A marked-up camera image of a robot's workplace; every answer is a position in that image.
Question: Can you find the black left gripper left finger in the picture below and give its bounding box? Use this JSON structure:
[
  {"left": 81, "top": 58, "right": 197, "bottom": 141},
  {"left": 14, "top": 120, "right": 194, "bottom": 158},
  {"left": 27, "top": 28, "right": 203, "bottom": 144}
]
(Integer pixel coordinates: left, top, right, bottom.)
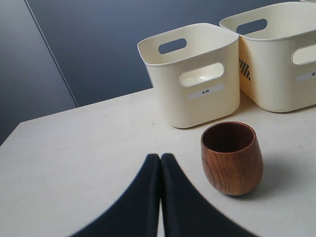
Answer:
[{"left": 72, "top": 154, "right": 161, "bottom": 237}]

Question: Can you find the cream plastic bin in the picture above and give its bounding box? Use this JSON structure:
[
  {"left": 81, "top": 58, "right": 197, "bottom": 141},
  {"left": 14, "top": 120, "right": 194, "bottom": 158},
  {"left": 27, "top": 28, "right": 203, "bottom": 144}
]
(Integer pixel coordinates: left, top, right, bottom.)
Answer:
[
  {"left": 219, "top": 1, "right": 316, "bottom": 113},
  {"left": 137, "top": 23, "right": 240, "bottom": 128}
]

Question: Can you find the middle cream plastic bin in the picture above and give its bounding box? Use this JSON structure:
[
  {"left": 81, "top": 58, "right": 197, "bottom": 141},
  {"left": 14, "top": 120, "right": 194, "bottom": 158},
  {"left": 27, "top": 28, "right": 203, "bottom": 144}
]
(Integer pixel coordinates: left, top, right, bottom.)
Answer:
[{"left": 219, "top": 1, "right": 316, "bottom": 113}]

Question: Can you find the left cream plastic bin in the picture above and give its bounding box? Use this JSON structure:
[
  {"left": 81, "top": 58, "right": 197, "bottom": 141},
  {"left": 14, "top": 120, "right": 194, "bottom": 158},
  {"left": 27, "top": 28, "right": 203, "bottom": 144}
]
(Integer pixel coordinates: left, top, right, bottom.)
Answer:
[{"left": 137, "top": 23, "right": 240, "bottom": 128}]

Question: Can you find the brown wooden cup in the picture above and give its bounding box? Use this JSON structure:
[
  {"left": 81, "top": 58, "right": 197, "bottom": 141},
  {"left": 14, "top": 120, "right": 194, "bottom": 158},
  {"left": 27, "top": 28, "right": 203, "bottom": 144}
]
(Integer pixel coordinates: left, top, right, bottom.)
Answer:
[{"left": 200, "top": 121, "right": 264, "bottom": 196}]

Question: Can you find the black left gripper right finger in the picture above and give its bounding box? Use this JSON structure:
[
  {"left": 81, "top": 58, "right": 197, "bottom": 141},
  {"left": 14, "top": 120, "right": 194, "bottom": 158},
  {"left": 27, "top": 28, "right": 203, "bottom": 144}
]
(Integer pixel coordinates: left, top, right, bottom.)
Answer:
[{"left": 161, "top": 153, "right": 255, "bottom": 237}]

